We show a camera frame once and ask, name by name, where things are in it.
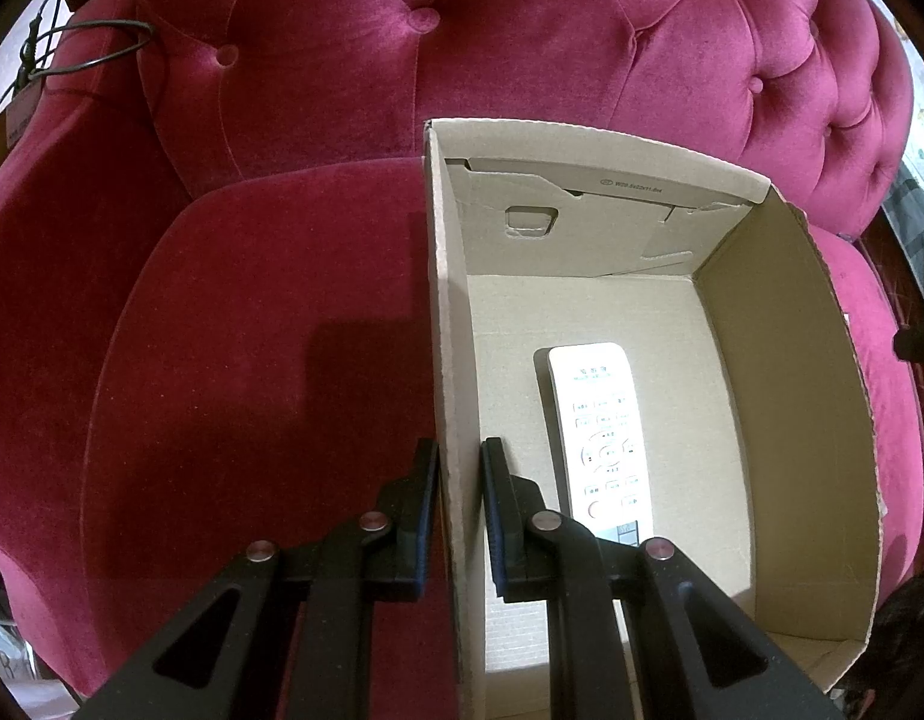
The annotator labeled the red velvet tufted armchair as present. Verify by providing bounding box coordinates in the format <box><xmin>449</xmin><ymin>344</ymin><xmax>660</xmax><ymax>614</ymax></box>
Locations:
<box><xmin>0</xmin><ymin>0</ymin><xmax>924</xmax><ymax>700</ymax></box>

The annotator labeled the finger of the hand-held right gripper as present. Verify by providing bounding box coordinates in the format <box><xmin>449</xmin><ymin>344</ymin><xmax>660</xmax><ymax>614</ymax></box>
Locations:
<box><xmin>892</xmin><ymin>321</ymin><xmax>924</xmax><ymax>365</ymax></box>

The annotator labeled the dark cloth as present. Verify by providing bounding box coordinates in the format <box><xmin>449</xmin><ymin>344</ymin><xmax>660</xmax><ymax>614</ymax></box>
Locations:
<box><xmin>837</xmin><ymin>561</ymin><xmax>924</xmax><ymax>720</ymax></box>

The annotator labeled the white remote control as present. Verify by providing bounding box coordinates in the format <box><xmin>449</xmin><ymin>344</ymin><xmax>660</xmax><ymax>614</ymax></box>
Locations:
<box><xmin>546</xmin><ymin>343</ymin><xmax>652</xmax><ymax>545</ymax></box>

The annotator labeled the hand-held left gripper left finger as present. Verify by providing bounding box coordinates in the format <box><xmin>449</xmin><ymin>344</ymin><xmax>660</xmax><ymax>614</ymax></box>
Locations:
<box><xmin>72</xmin><ymin>436</ymin><xmax>440</xmax><ymax>720</ymax></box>

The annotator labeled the black cable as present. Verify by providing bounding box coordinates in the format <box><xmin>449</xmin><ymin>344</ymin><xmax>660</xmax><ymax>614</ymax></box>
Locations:
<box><xmin>16</xmin><ymin>0</ymin><xmax>157</xmax><ymax>91</ymax></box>

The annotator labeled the grey cloth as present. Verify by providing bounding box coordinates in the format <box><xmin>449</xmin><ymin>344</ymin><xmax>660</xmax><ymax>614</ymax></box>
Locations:
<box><xmin>880</xmin><ymin>159</ymin><xmax>924</xmax><ymax>272</ymax></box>

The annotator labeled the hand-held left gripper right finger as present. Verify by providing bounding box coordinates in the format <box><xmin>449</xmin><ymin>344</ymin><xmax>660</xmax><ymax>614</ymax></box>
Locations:
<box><xmin>481</xmin><ymin>436</ymin><xmax>845</xmax><ymax>720</ymax></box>

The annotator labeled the pink paper tag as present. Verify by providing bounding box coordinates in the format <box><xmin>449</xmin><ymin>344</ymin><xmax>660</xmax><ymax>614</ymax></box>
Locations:
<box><xmin>3</xmin><ymin>82</ymin><xmax>47</xmax><ymax>145</ymax></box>

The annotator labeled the cardboard box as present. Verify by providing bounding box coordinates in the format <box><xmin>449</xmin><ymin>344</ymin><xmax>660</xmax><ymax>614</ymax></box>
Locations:
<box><xmin>421</xmin><ymin>118</ymin><xmax>887</xmax><ymax>720</ymax></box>

